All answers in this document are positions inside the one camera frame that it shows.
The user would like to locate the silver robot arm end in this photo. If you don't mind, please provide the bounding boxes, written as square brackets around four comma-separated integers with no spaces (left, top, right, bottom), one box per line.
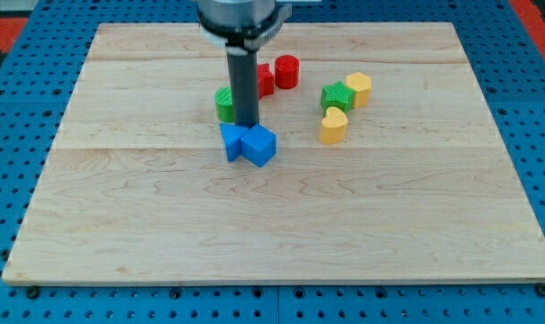
[196,0,321,52]

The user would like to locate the yellow heart block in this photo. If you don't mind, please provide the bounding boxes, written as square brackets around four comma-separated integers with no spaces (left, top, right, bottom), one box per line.
[319,106,349,144]

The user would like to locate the red cylinder block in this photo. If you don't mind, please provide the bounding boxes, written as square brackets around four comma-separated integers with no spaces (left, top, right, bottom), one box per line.
[275,55,300,89]

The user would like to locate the blue triangle block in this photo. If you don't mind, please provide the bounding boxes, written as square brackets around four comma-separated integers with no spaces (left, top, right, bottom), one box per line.
[220,123,250,162]

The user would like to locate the green cylinder block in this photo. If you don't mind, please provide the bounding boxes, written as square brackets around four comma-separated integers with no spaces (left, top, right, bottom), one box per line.
[214,86,235,122]

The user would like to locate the light wooden board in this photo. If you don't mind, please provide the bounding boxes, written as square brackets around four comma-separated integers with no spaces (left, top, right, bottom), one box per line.
[3,22,545,286]

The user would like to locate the yellow hexagon block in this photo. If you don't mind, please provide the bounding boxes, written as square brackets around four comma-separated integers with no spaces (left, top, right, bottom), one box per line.
[345,72,372,109]

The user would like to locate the red star block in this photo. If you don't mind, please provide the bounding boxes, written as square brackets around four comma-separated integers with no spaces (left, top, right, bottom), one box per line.
[257,63,275,99]

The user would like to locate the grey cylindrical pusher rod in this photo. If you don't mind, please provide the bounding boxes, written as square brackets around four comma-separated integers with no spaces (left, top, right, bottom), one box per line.
[226,47,259,128]

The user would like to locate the blue cube block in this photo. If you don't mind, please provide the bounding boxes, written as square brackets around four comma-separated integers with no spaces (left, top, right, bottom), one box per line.
[241,124,277,167]

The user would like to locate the green star block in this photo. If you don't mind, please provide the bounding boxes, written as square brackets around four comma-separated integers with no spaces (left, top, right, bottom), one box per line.
[321,81,356,113]

